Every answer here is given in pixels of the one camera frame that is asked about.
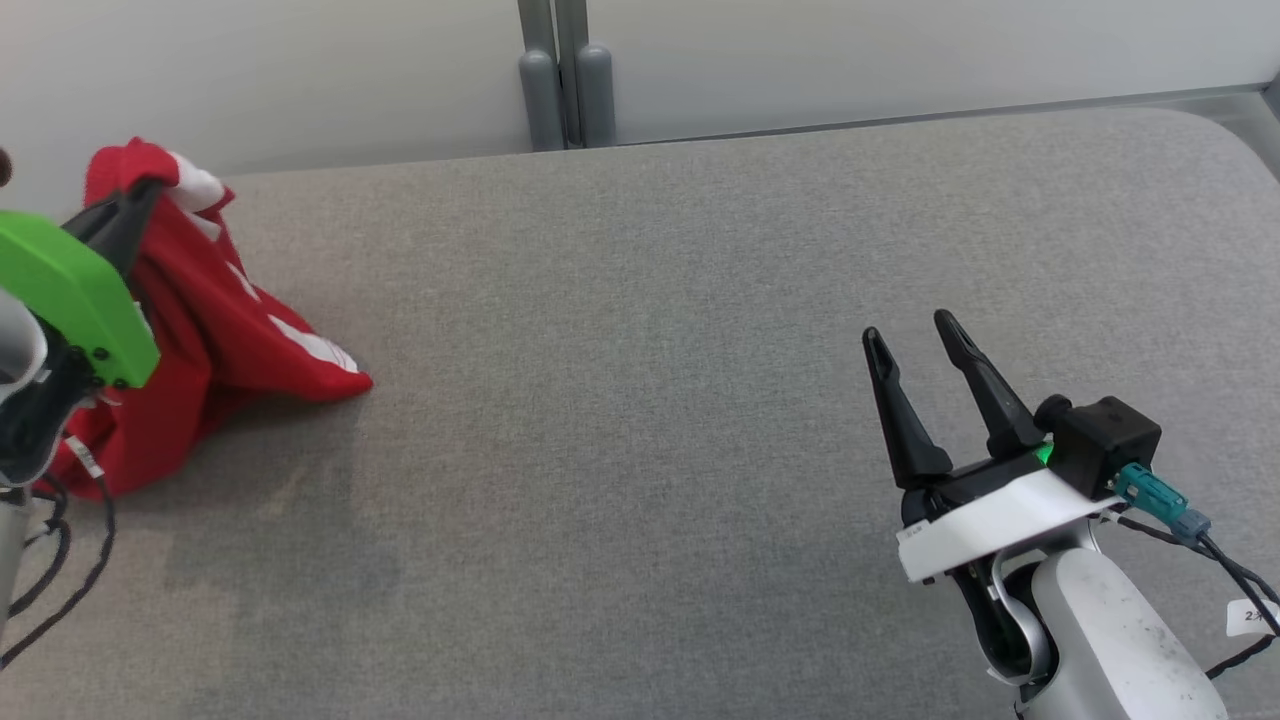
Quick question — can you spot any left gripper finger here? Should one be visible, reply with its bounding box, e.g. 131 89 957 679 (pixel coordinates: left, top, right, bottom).
62 178 166 281

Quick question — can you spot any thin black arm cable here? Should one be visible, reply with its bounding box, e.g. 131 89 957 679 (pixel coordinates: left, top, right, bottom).
0 470 117 666
1100 505 1280 681

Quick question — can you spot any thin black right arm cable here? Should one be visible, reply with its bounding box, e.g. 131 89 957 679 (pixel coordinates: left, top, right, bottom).
1100 505 1280 681

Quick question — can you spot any grey partition base rail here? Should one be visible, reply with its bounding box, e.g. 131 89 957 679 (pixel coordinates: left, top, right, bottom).
615 85 1280 149

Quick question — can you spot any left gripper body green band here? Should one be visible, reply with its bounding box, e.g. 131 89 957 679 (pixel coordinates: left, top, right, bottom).
0 212 161 389

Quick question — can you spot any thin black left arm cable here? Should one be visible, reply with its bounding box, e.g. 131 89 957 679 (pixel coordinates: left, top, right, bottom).
0 470 117 666

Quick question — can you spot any red white basketball jersey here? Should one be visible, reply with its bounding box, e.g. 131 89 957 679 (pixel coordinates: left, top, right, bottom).
45 138 374 499

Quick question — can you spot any teal cable connector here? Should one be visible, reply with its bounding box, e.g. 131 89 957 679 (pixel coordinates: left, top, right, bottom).
1112 462 1211 546

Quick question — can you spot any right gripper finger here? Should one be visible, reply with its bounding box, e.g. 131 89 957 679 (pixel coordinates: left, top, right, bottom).
933 309 1048 461
862 327 954 491

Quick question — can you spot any white cable label tag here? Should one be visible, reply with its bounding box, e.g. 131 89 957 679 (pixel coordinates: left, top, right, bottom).
1226 598 1280 638
65 435 107 483

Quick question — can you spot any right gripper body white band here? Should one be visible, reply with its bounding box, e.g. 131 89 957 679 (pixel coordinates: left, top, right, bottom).
895 440 1126 586

